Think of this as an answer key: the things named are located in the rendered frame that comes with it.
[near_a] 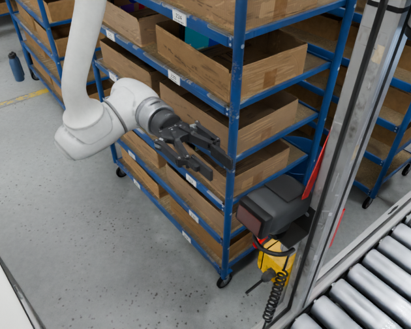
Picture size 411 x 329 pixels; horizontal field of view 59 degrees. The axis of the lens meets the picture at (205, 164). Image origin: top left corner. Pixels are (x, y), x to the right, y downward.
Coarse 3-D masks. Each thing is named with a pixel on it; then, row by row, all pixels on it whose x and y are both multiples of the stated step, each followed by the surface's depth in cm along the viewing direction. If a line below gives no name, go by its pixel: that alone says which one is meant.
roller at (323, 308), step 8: (320, 304) 78; (328, 304) 78; (312, 312) 79; (320, 312) 78; (328, 312) 77; (336, 312) 77; (320, 320) 78; (328, 320) 77; (336, 320) 76; (344, 320) 76; (352, 320) 76; (328, 328) 77; (336, 328) 75; (344, 328) 75; (352, 328) 74; (360, 328) 75
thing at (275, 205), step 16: (288, 176) 59; (256, 192) 56; (272, 192) 56; (288, 192) 56; (240, 208) 55; (256, 208) 54; (272, 208) 53; (288, 208) 54; (304, 208) 57; (256, 224) 53; (272, 224) 54; (288, 224) 61
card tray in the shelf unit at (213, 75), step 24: (168, 24) 123; (168, 48) 119; (192, 48) 106; (216, 48) 127; (264, 48) 125; (288, 48) 116; (192, 72) 112; (216, 72) 101; (264, 72) 104; (288, 72) 111
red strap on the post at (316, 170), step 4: (328, 136) 50; (324, 144) 51; (324, 148) 51; (320, 152) 52; (320, 156) 52; (320, 160) 53; (316, 164) 53; (320, 164) 53; (316, 168) 53; (312, 172) 53; (316, 172) 54; (312, 176) 54; (316, 176) 55; (312, 180) 55; (308, 184) 54; (312, 184) 56; (308, 188) 55; (304, 192) 55; (308, 192) 56; (304, 196) 56
